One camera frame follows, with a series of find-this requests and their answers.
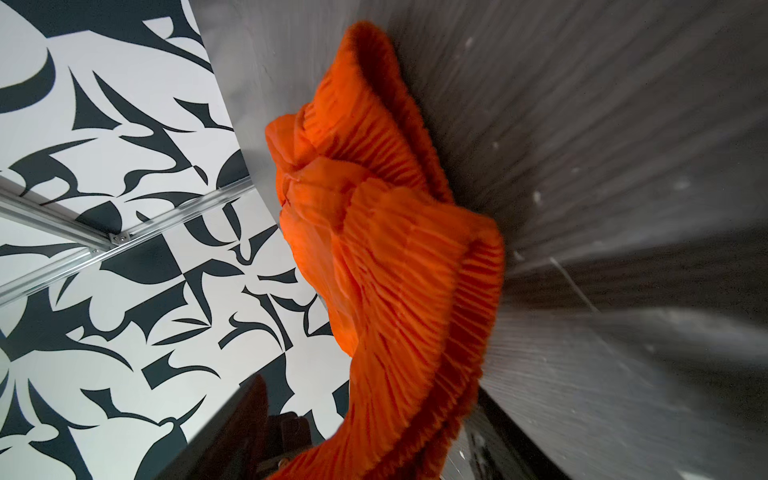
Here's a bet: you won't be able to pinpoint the aluminium frame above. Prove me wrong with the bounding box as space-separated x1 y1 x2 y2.
1 178 254 305

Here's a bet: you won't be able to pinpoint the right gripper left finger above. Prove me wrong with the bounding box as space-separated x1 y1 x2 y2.
158 375 268 479

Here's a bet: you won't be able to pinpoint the orange shorts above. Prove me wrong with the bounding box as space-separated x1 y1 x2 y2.
265 22 506 479

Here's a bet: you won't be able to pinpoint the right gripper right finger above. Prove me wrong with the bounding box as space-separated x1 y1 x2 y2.
464 388 569 480

